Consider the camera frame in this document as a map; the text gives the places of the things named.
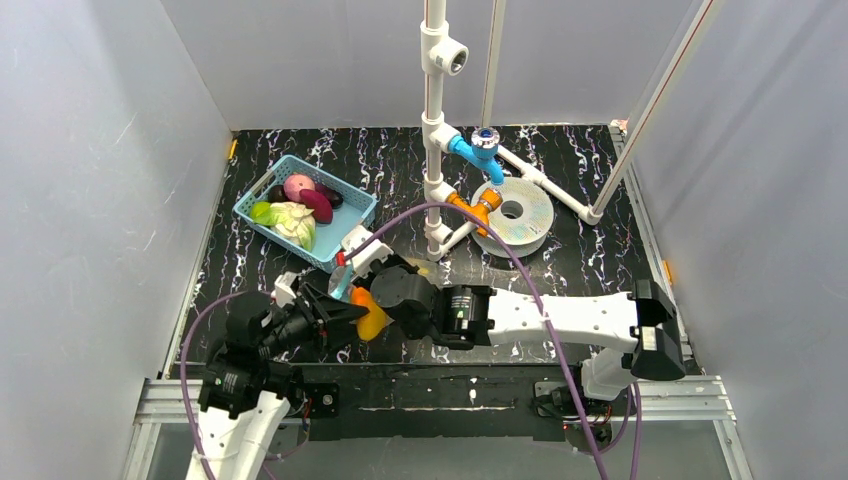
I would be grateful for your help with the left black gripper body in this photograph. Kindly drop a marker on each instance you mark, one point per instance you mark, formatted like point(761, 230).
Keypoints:
point(313, 313)

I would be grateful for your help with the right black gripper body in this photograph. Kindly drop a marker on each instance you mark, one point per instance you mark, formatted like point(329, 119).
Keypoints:
point(382, 268)

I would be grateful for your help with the clear zip top bag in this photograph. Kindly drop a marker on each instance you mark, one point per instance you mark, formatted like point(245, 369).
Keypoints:
point(342, 280)

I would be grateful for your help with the orange toy mango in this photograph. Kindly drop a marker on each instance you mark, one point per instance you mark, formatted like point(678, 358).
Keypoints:
point(374, 321)

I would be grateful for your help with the light blue plastic basket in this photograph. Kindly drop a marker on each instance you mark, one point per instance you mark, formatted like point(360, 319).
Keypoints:
point(351, 206)

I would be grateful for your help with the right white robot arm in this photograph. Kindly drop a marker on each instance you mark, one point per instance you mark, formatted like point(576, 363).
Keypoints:
point(637, 331)

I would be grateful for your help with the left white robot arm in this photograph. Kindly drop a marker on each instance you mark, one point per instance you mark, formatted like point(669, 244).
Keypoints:
point(245, 392)

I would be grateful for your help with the green white toy cabbage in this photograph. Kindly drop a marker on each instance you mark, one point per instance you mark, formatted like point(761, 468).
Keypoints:
point(290, 220)

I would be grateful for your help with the orange plastic faucet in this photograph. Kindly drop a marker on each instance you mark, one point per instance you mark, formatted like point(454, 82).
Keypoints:
point(489, 201)

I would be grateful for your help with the pink toy potato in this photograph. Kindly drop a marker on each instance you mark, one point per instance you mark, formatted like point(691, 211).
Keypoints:
point(294, 184)

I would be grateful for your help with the blue plastic faucet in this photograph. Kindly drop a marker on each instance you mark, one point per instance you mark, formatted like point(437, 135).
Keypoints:
point(480, 150)

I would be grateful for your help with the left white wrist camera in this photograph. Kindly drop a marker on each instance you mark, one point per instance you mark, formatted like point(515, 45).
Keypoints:
point(285, 287)

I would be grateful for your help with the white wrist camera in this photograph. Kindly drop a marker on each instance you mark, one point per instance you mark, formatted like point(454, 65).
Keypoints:
point(374, 251)
point(285, 287)

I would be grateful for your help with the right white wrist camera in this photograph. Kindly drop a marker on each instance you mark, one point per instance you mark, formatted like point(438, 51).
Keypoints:
point(374, 251)

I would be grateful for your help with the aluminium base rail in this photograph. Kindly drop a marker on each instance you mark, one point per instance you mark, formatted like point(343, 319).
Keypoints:
point(361, 401)

